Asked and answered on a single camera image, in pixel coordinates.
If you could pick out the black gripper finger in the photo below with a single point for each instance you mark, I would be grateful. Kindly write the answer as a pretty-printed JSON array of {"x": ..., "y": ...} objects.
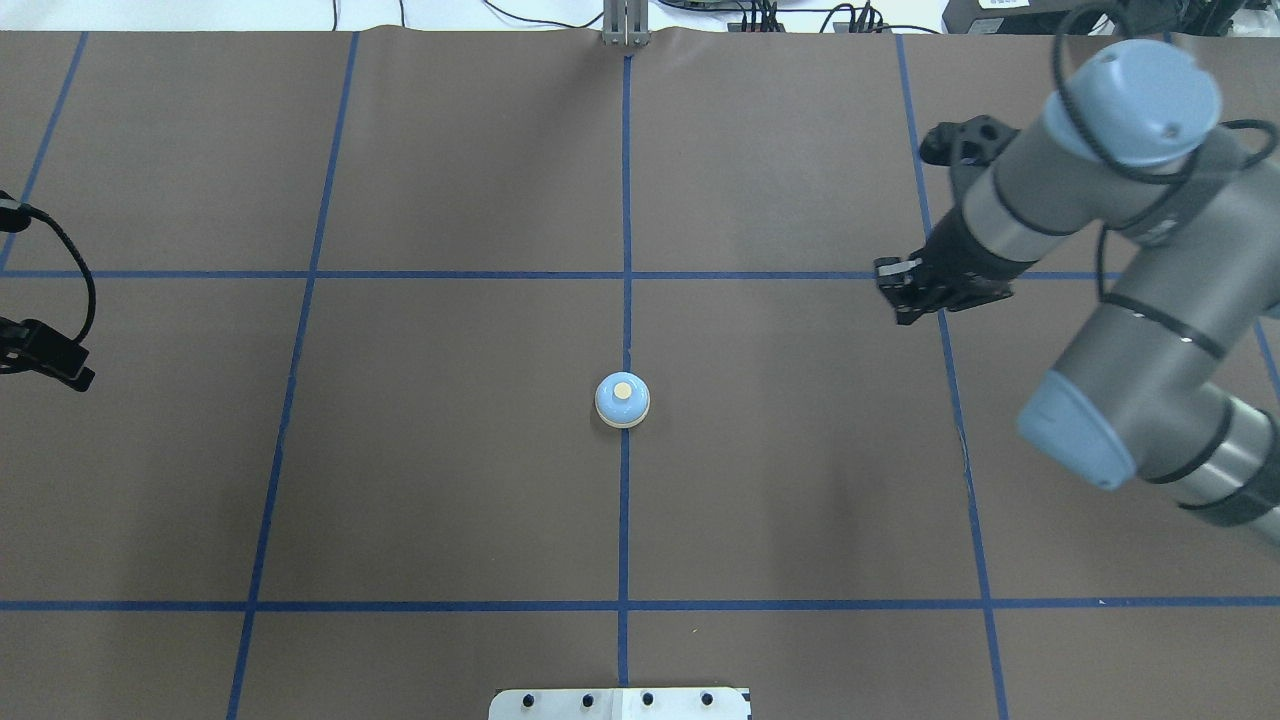
[
  {"x": 976, "y": 142},
  {"x": 908, "y": 285}
]

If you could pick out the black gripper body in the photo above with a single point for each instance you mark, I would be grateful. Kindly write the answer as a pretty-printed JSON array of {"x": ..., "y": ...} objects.
[{"x": 962, "y": 256}]

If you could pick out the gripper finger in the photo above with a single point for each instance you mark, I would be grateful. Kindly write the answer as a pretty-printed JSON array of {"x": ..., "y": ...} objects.
[
  {"x": 35, "y": 347},
  {"x": 15, "y": 216}
]

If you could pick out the light blue call bell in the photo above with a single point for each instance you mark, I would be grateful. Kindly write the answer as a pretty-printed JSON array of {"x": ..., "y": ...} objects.
[{"x": 622, "y": 400}]

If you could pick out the black box device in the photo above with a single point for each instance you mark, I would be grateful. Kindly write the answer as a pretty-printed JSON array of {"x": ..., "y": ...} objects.
[{"x": 1040, "y": 18}]

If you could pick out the aluminium frame post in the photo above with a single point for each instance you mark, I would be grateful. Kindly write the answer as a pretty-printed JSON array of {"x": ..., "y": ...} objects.
[{"x": 625, "y": 23}]

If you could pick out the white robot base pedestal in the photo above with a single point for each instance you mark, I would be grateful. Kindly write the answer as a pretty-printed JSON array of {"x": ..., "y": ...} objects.
[{"x": 714, "y": 702}]

